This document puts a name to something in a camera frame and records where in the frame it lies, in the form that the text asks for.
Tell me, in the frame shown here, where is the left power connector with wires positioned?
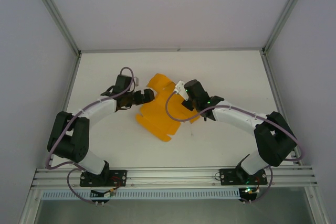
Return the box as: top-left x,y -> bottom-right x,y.
90,187 -> 119,199

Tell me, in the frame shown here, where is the aluminium left side rail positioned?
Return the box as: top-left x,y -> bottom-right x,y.
45,54 -> 82,169

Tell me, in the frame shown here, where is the white slotted cable duct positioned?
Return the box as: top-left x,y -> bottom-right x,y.
41,188 -> 242,200

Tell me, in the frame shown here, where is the aluminium right frame leg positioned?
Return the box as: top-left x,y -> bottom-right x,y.
303,186 -> 330,224

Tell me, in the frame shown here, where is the aluminium frame post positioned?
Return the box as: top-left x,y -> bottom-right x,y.
262,0 -> 314,56
26,0 -> 81,56

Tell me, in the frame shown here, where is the grey metal panel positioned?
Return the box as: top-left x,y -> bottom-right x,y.
35,199 -> 314,224

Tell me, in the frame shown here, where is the right power connector with wires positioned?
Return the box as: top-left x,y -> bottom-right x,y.
240,187 -> 261,196

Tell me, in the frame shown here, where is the aluminium right frame post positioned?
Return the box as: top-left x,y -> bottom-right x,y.
262,0 -> 314,56

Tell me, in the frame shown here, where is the power connector with wires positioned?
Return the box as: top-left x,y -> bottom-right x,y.
90,187 -> 119,199
240,187 -> 261,196

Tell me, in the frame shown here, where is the aluminium right side rail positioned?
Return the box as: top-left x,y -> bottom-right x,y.
262,52 -> 305,167

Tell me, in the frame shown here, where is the aluminium left frame post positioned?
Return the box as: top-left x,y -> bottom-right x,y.
26,0 -> 81,56

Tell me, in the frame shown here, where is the orange cloth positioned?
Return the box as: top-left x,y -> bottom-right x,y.
135,72 -> 200,143

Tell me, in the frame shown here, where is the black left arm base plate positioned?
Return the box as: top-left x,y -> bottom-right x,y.
79,168 -> 128,187

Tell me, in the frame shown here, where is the aluminium frame leg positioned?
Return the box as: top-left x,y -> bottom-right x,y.
303,186 -> 330,224
17,188 -> 44,224

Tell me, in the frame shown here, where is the aluminium left frame leg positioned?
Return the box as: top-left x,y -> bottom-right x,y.
17,188 -> 44,224

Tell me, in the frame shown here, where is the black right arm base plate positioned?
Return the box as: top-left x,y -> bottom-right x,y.
219,167 -> 268,186

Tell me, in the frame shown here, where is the aluminium mounting rail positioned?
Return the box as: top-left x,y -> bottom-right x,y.
33,165 -> 319,190

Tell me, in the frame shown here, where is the aluminium rear frame bar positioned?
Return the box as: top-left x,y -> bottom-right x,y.
78,47 -> 266,54

